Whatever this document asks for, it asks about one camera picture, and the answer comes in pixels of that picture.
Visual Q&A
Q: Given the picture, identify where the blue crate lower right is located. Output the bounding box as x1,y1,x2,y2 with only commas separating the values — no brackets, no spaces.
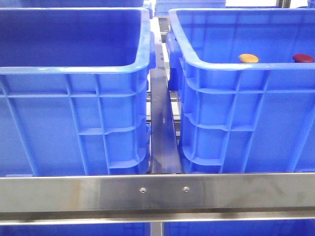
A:
164,219,315,236

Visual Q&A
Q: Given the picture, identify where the stainless steel front rail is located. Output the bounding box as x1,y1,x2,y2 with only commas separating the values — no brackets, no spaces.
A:
0,173,315,225

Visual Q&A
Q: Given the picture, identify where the blue crate rear left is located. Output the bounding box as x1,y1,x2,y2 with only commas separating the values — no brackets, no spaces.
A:
16,0,153,19

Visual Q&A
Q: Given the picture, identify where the large blue crate left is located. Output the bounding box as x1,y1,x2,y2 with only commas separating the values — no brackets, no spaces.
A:
0,8,156,177

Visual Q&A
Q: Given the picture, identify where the red push button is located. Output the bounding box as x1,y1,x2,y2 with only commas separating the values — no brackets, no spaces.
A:
292,53,314,63

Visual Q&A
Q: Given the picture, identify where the large blue crate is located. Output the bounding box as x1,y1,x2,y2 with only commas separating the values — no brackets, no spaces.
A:
167,8,315,174
0,8,156,177

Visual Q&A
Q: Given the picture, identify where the steel center divider rail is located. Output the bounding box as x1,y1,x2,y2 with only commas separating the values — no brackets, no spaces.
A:
150,17,182,174

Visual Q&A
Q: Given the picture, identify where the blue crate rear right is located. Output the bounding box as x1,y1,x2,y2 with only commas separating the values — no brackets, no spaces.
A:
155,0,226,16

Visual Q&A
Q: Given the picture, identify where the yellow push button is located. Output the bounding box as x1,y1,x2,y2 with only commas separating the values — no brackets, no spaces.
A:
239,53,259,63

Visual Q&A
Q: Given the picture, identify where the blue crate lower left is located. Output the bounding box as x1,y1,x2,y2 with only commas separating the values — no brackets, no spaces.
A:
0,223,151,236

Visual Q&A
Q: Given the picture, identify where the large blue crate right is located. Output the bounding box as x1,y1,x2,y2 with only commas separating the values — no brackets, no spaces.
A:
167,8,315,174

